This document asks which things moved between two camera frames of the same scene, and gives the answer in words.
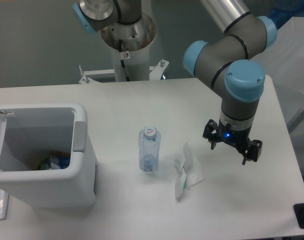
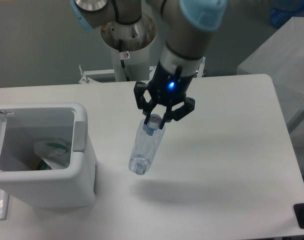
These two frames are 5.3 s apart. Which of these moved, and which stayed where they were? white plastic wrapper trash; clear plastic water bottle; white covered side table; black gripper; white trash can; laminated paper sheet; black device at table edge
Moved: white plastic wrapper trash; black gripper; clear plastic water bottle
Stayed: black device at table edge; laminated paper sheet; white covered side table; white trash can
